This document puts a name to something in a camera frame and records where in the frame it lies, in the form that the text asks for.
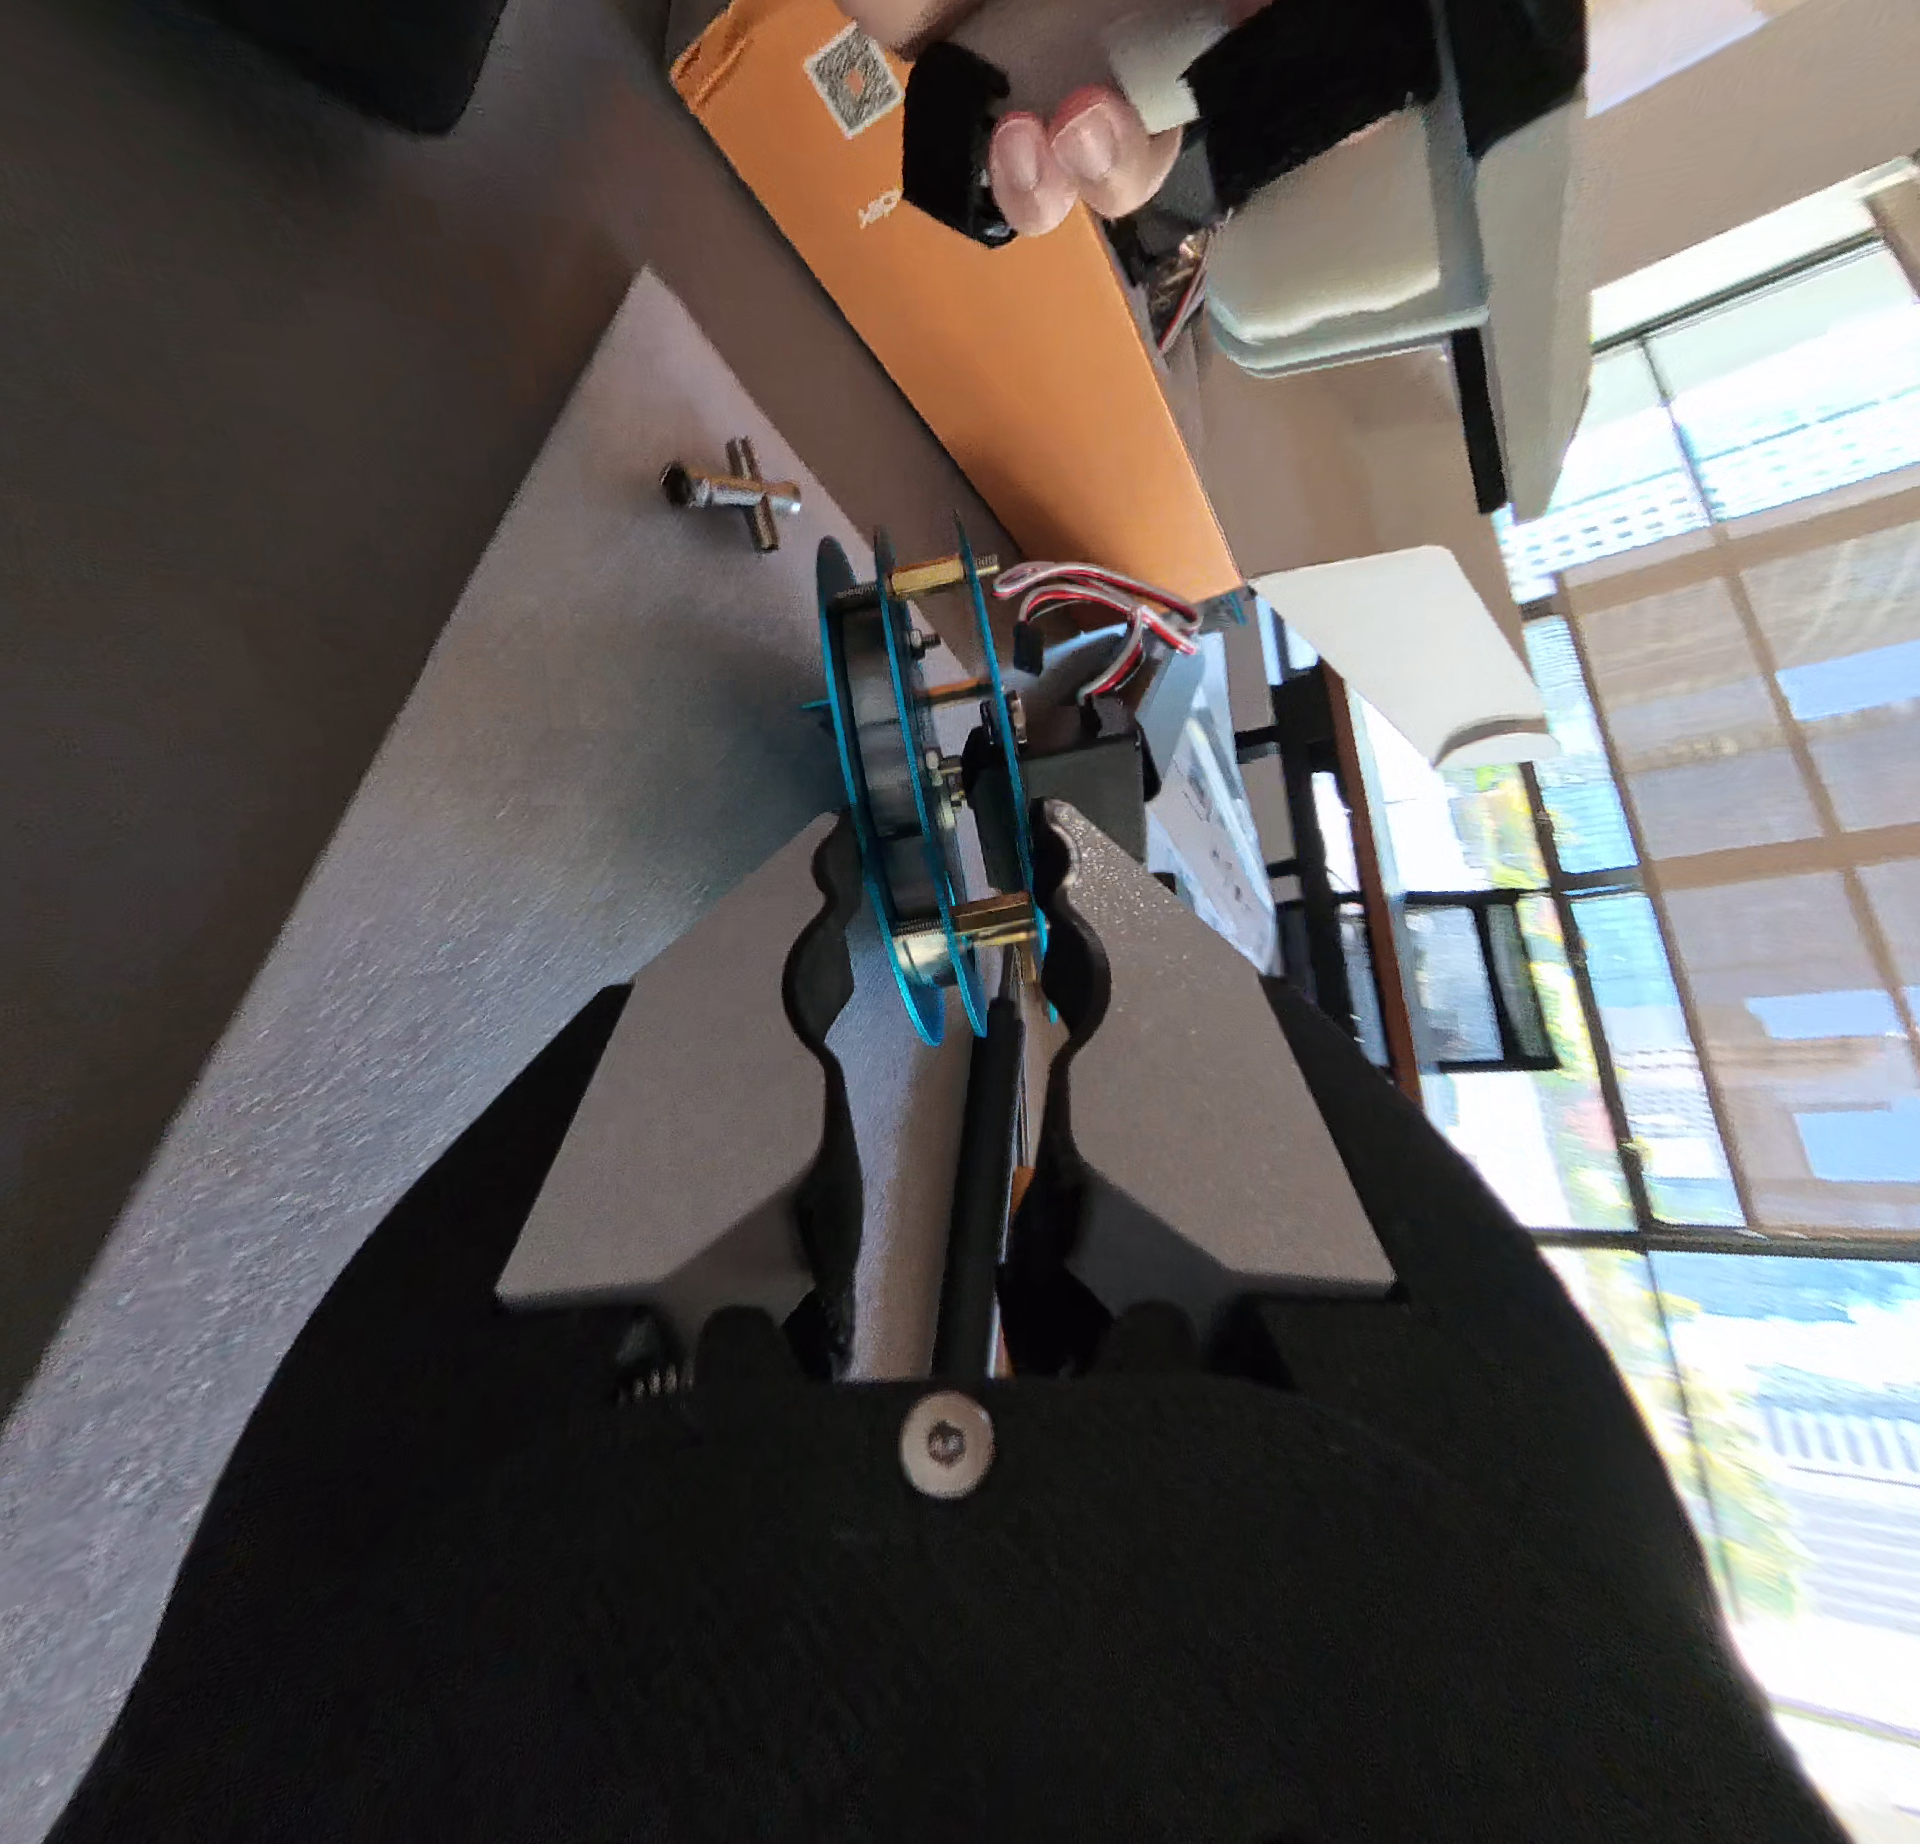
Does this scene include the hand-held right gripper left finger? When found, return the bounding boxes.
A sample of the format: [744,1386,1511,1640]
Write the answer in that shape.
[494,811,869,1381]

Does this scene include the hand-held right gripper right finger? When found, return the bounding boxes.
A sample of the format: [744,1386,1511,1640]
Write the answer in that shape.
[1007,801,1421,1331]

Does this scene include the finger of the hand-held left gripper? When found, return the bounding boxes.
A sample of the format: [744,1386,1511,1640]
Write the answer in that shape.
[1206,112,1490,377]
[1446,97,1591,518]

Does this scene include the black shaft screwdriver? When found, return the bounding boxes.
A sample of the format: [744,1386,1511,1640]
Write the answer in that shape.
[928,951,1040,1381]

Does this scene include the blue disc robot base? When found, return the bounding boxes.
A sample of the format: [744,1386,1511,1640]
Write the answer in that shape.
[799,511,1160,1053]

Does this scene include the person's left hand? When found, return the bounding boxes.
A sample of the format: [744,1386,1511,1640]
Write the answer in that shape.
[787,0,1367,242]

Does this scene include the white instruction booklet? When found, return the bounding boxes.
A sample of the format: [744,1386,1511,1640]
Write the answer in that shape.
[1155,640,1279,978]

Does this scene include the grey foam mat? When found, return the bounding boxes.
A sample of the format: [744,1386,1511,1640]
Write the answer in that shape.
[0,270,1052,1844]

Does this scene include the orange cardboard box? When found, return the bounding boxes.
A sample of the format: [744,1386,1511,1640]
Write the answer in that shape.
[671,0,1561,773]

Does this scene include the large window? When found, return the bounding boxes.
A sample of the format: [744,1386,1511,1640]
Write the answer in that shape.
[1350,151,1920,1844]

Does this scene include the metal cross wrench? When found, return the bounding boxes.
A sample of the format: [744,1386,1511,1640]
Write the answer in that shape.
[660,439,804,558]

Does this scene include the black rounded object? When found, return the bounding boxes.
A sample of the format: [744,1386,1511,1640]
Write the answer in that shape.
[89,0,537,138]

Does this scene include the red white servo cable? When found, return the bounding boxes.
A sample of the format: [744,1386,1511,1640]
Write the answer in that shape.
[990,559,1202,664]

